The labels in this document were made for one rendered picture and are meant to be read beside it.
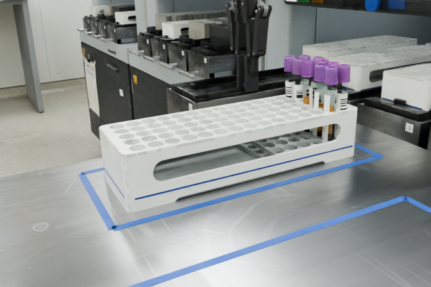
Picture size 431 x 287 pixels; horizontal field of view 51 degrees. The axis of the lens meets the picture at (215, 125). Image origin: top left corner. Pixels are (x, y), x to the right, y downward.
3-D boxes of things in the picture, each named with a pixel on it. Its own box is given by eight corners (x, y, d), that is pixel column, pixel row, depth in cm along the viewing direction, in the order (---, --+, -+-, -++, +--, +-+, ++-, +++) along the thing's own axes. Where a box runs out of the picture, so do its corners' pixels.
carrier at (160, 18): (172, 32, 174) (170, 16, 172) (167, 32, 173) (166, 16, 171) (160, 29, 183) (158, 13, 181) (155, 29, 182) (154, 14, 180)
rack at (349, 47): (385, 57, 126) (387, 34, 124) (415, 63, 118) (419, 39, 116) (300, 70, 112) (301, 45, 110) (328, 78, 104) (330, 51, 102)
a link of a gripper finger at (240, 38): (237, 0, 88) (233, -1, 89) (234, 56, 93) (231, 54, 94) (254, -1, 90) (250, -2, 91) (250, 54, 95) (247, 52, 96)
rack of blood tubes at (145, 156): (306, 131, 66) (308, 90, 64) (356, 154, 58) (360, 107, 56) (102, 175, 53) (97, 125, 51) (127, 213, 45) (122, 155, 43)
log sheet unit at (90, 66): (89, 109, 278) (82, 50, 266) (102, 121, 255) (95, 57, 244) (84, 109, 277) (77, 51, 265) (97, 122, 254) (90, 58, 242)
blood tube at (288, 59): (289, 132, 64) (288, 54, 61) (299, 135, 63) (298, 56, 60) (283, 136, 63) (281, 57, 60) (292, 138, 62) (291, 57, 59)
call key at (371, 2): (367, 10, 86) (369, -6, 85) (380, 11, 83) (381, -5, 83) (363, 11, 85) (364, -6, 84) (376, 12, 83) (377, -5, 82)
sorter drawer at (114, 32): (231, 28, 247) (231, 11, 244) (245, 31, 236) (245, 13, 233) (99, 41, 214) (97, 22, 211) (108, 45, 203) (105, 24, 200)
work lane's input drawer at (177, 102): (386, 78, 131) (389, 47, 129) (428, 88, 120) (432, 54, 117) (149, 123, 98) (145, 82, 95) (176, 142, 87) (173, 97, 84)
